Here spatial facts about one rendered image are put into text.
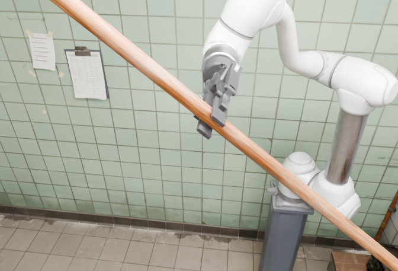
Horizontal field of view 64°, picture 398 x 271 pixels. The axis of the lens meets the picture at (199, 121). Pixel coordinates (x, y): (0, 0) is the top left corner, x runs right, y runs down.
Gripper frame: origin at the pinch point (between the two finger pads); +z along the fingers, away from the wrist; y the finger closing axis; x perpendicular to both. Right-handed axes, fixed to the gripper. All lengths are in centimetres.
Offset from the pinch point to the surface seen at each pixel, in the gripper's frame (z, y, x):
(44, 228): -110, 246, -16
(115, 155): -122, 141, -18
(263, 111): -122, 41, -66
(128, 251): -96, 195, -75
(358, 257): -71, 51, -153
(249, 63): -123, 25, -37
